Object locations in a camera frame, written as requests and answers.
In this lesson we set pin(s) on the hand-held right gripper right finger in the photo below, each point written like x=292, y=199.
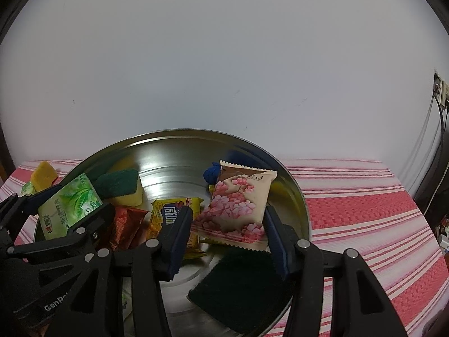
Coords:
x=277, y=245

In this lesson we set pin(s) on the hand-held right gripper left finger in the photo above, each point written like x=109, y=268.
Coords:
x=177, y=242

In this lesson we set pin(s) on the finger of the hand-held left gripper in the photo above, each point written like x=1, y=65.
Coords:
x=44, y=196
x=98, y=221

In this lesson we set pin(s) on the green tea packet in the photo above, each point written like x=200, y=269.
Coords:
x=70, y=203

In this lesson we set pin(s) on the pink flower snack packet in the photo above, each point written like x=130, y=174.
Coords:
x=235, y=203

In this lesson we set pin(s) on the round metal tray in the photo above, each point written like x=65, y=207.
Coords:
x=168, y=179

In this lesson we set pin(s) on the small green packet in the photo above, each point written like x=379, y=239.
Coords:
x=28, y=189

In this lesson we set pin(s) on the red snack packet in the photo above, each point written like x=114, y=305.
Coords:
x=122, y=224

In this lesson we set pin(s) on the yellow cracker packet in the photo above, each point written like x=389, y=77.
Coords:
x=161, y=214

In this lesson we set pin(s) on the thick green and yellow sponge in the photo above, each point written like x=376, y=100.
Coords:
x=119, y=180

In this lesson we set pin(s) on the flat dark green scouring sponge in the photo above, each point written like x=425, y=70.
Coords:
x=238, y=288

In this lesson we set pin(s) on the red white striped cloth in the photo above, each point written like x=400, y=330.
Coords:
x=350, y=210

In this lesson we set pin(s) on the small clutter pile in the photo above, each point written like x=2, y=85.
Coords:
x=443, y=235

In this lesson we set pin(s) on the wall socket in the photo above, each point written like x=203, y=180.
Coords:
x=441, y=89

